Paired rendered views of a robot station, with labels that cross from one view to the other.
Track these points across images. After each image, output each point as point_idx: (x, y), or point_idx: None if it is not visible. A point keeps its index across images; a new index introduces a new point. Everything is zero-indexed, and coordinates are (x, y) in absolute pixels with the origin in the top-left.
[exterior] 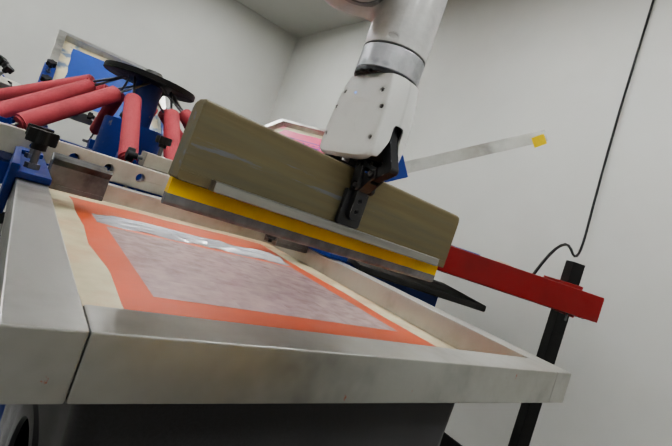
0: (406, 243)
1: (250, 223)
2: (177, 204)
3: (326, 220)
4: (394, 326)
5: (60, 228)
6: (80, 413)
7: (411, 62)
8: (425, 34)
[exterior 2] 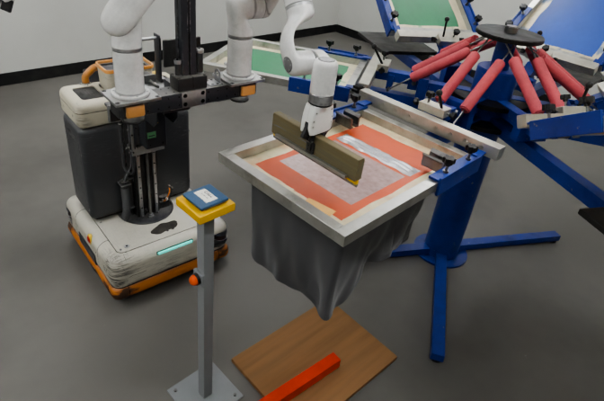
0: (334, 165)
1: (289, 146)
2: (275, 138)
3: (300, 149)
4: (359, 204)
5: None
6: None
7: (312, 98)
8: (315, 87)
